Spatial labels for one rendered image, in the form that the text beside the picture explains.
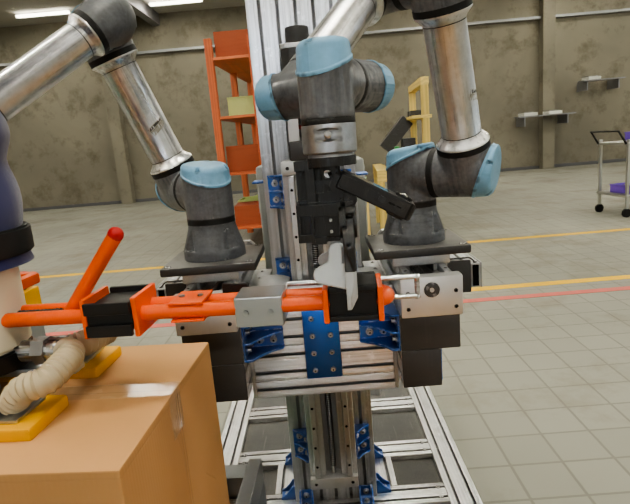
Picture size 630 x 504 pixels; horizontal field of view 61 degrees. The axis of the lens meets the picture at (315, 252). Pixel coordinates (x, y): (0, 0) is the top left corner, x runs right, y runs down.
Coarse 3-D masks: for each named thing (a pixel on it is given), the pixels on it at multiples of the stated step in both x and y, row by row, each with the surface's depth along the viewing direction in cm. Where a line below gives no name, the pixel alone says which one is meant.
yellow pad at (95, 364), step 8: (96, 352) 94; (104, 352) 95; (112, 352) 95; (120, 352) 98; (88, 360) 91; (96, 360) 92; (104, 360) 92; (112, 360) 95; (88, 368) 89; (96, 368) 89; (104, 368) 92; (72, 376) 89; (80, 376) 89; (88, 376) 89; (96, 376) 89
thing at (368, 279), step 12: (360, 276) 79; (372, 276) 79; (324, 288) 75; (336, 288) 75; (360, 288) 74; (372, 288) 74; (324, 300) 74; (336, 300) 76; (360, 300) 75; (372, 300) 75; (324, 312) 75; (336, 312) 76; (348, 312) 76; (360, 312) 76; (372, 312) 76
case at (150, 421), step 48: (0, 384) 90; (96, 384) 86; (144, 384) 85; (192, 384) 90; (48, 432) 73; (96, 432) 71; (144, 432) 71; (192, 432) 89; (0, 480) 64; (48, 480) 63; (96, 480) 63; (144, 480) 69; (192, 480) 87
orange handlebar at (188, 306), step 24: (24, 288) 104; (312, 288) 80; (384, 288) 78; (24, 312) 80; (48, 312) 80; (72, 312) 79; (144, 312) 78; (168, 312) 78; (192, 312) 77; (216, 312) 77
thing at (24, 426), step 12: (48, 396) 79; (60, 396) 79; (36, 408) 76; (48, 408) 76; (60, 408) 78; (0, 420) 72; (12, 420) 72; (24, 420) 73; (36, 420) 73; (48, 420) 75; (0, 432) 71; (12, 432) 71; (24, 432) 70; (36, 432) 72
